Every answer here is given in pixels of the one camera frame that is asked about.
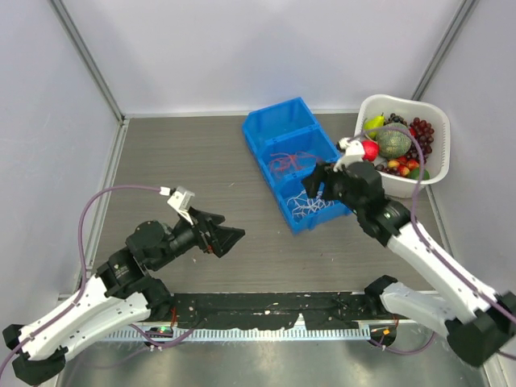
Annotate white cable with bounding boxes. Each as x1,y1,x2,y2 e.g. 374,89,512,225
286,193,323,221

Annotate white fruit basket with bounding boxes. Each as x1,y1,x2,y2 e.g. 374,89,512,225
354,94,451,189

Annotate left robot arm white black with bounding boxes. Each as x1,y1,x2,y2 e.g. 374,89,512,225
2,208,245,385

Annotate red apple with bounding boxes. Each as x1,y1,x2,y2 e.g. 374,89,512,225
361,139,380,162

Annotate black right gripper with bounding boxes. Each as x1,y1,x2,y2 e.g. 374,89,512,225
302,160,365,215

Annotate green yellow pear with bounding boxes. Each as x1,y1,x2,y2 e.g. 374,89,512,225
363,114,385,140

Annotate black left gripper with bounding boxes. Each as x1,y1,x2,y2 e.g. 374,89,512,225
152,206,245,270

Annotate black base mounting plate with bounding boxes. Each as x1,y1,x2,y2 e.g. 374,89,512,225
162,292,394,331

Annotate green melon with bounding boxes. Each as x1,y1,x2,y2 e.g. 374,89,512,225
376,123,412,159

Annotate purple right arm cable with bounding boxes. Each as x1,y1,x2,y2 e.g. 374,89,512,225
348,128,516,327

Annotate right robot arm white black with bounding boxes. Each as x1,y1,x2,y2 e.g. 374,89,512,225
302,162,515,367

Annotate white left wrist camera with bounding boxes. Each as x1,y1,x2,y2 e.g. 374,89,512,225
160,186,195,225

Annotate dark red grape bunch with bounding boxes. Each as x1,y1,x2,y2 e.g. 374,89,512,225
409,117,435,163

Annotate perforated cable duct strip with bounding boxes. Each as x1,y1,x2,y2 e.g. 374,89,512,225
102,325,371,343

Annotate blue three-compartment bin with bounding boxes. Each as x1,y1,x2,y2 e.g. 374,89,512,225
242,98,352,235

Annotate red yellow cherries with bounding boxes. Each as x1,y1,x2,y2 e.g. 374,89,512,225
375,156,420,180

